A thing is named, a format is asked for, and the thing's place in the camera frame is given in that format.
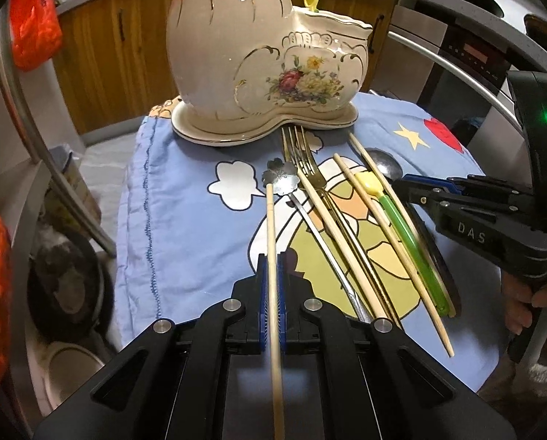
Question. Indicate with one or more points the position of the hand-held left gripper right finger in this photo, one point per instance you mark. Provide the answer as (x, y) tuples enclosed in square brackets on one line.
[(282, 300)]

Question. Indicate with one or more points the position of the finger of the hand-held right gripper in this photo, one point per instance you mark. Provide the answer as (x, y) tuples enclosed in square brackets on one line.
[(415, 190), (493, 190)]

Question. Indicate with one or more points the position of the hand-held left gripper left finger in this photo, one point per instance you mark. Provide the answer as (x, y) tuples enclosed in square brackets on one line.
[(263, 300)]

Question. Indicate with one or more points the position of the gold fork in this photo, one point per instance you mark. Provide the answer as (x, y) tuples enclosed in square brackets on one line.
[(317, 182)]

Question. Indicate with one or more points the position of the floral ceramic utensil holder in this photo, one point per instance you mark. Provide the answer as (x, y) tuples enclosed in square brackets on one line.
[(209, 55)]

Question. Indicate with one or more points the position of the person's right hand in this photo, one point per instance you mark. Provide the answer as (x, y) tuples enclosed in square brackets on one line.
[(514, 302)]

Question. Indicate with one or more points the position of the yellow and green spoon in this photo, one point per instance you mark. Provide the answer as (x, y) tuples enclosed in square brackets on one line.
[(369, 183)]

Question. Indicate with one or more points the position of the printed blue blanket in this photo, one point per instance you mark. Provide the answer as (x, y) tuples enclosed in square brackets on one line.
[(182, 238)]

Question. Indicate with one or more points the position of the silver fork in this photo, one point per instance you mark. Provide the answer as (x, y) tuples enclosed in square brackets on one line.
[(303, 156)]

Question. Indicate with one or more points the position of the flower-shaped metal spoon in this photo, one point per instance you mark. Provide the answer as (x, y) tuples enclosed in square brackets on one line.
[(280, 176)]

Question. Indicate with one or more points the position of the stainless steel oven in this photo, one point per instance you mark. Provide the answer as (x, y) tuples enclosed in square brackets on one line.
[(466, 55)]

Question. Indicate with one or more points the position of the cream ceramic holder tray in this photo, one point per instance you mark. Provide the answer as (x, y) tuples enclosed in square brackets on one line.
[(218, 135)]

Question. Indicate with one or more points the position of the black frying pan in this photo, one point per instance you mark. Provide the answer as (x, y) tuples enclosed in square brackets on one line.
[(62, 284)]

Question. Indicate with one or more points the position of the white bowl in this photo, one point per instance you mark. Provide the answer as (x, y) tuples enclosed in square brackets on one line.
[(72, 376)]

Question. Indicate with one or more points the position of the wooden base cabinets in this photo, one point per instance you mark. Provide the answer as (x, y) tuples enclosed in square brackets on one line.
[(117, 55)]

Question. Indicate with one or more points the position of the red plastic bag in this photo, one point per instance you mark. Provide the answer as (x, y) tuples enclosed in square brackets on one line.
[(35, 23)]

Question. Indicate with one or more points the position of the curved metal rail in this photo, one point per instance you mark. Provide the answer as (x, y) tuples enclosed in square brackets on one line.
[(26, 114)]

